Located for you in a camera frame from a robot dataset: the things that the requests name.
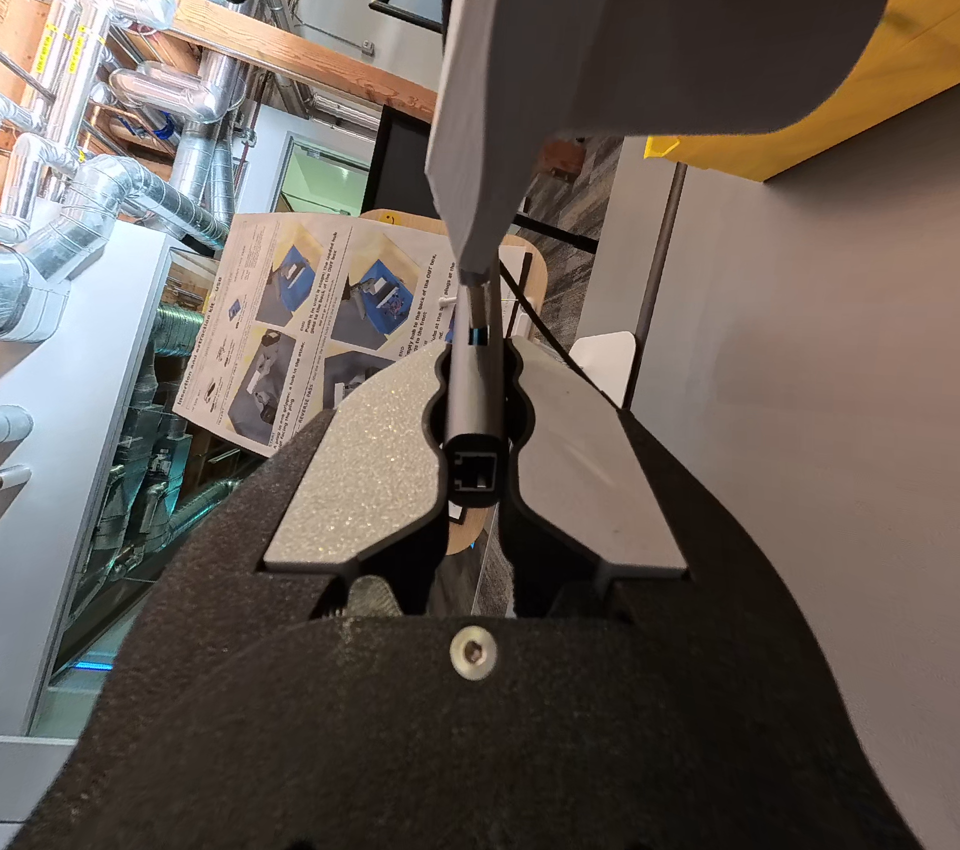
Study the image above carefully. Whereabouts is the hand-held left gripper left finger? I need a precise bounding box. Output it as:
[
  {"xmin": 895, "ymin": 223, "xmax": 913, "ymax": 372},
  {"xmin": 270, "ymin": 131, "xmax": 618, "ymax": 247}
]
[{"xmin": 261, "ymin": 343, "xmax": 456, "ymax": 575}]

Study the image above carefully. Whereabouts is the wooden document stand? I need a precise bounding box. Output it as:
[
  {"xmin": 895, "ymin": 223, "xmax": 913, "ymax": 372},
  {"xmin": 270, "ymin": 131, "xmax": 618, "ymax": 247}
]
[{"xmin": 358, "ymin": 208, "xmax": 639, "ymax": 557}]

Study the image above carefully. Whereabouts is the black monitor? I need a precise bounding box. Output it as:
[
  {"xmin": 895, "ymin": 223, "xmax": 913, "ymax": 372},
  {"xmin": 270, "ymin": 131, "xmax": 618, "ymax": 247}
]
[{"xmin": 362, "ymin": 106, "xmax": 440, "ymax": 219}]

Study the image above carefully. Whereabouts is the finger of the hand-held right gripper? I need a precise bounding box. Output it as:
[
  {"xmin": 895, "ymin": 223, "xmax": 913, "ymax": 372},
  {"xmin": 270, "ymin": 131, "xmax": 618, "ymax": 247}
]
[{"xmin": 425, "ymin": 0, "xmax": 894, "ymax": 289}]

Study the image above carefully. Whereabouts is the cluster of silver ceiling pipes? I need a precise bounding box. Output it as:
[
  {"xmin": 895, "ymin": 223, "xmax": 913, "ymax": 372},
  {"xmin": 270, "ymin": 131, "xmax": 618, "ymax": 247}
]
[{"xmin": 0, "ymin": 0, "xmax": 260, "ymax": 221}]

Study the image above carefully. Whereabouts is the grey usb hub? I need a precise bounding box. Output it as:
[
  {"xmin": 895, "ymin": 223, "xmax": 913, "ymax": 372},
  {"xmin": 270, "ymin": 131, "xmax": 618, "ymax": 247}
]
[{"xmin": 441, "ymin": 265, "xmax": 519, "ymax": 512}]

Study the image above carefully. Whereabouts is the silver spiral air duct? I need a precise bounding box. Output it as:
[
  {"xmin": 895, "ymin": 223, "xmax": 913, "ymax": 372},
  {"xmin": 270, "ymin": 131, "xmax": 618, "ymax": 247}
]
[{"xmin": 0, "ymin": 152, "xmax": 230, "ymax": 341}]

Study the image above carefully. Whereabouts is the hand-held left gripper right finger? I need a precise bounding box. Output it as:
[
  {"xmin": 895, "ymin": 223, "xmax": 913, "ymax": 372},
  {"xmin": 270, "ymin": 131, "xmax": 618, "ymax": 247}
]
[{"xmin": 504, "ymin": 337, "xmax": 693, "ymax": 577}]

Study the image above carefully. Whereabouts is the black hub tail cable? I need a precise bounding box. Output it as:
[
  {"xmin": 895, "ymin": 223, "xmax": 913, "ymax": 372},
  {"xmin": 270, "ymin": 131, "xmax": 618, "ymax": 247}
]
[{"xmin": 496, "ymin": 257, "xmax": 625, "ymax": 412}]

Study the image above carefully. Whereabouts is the yellow plastic bin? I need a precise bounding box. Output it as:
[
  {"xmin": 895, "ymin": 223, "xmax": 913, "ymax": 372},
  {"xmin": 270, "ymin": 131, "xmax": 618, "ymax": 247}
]
[{"xmin": 643, "ymin": 0, "xmax": 960, "ymax": 185}]

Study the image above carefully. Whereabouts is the printed instruction sheet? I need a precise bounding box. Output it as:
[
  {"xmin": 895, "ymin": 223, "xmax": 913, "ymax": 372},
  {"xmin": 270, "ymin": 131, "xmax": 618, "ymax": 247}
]
[{"xmin": 172, "ymin": 212, "xmax": 460, "ymax": 459}]

